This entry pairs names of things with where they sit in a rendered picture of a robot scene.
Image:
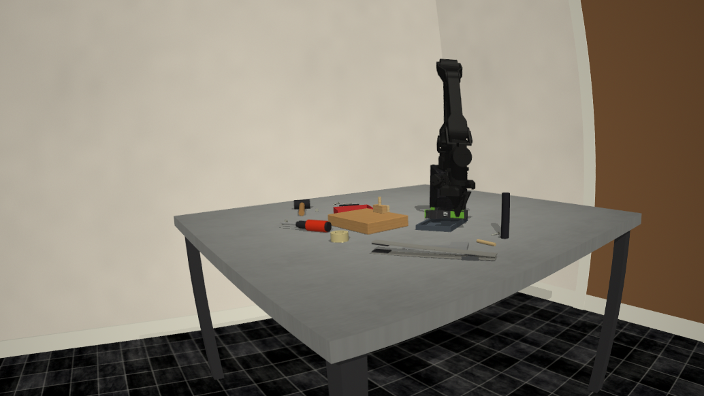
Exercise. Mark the tan short cylinder with hole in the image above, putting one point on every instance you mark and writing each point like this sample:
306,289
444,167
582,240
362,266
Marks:
339,236

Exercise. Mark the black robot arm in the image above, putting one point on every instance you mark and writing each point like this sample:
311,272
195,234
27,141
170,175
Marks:
454,129

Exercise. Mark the red screwdriver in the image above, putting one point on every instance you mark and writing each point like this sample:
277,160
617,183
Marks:
311,225

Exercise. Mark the light wooden board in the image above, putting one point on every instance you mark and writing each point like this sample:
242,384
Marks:
368,222

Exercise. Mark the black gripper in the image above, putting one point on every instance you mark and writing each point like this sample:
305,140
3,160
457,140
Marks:
457,189

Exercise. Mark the red open tray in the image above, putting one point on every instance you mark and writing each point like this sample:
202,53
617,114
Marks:
350,208

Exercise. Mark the black cylinder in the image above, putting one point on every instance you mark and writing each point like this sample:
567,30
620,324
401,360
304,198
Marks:
505,216

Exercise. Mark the small wooden block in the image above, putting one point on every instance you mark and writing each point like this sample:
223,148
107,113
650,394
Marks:
380,208

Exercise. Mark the black mallet with wooden handle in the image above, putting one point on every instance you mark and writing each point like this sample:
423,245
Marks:
299,204

